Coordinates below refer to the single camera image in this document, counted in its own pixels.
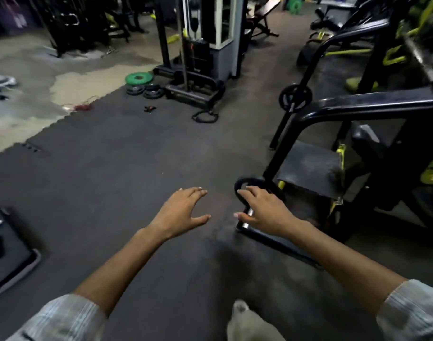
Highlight person's left hand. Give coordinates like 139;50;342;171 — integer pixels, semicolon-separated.
147;187;212;242

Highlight person's right hand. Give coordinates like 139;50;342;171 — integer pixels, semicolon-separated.
234;185;303;239

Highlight person's right forearm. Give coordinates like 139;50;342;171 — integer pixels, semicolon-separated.
289;220;409;317

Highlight person's left forearm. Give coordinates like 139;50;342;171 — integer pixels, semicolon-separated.
74;226;168;317

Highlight person's light trouser leg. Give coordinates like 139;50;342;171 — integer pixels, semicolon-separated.
226;299;287;341

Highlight black weight plate on machine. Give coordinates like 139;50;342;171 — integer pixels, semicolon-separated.
278;83;313;113

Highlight black leg press machine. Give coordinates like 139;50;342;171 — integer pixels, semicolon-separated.
238;87;433;270

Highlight green weight plate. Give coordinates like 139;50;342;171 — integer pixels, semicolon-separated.
125;72;154;85

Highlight striped grey left sleeve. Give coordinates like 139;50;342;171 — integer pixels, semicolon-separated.
6;293;108;341

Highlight striped grey sleeve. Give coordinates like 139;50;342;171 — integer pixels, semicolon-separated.
6;293;108;341
376;279;433;341

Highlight white framed pillar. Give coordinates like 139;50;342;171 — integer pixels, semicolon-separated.
209;0;249;80

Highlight striped grey right sleeve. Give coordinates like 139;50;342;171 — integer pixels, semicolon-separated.
376;279;433;341

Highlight black step platform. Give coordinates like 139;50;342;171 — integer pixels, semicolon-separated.
0;206;42;297

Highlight black weight bench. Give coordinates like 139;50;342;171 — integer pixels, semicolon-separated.
246;0;282;46

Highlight black yellow-green gym machine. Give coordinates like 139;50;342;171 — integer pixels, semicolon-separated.
296;0;433;94

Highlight black weight rack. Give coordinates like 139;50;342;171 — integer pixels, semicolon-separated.
26;0;132;58

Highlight grey sports shoes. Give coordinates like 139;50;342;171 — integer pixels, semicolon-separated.
0;74;18;93

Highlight black cable handle attachment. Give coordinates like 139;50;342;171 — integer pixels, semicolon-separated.
191;110;219;124

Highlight black cable machine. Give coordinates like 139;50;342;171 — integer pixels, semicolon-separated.
152;0;227;110

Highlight red jump rope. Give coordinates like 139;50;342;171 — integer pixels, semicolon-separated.
63;96;100;112

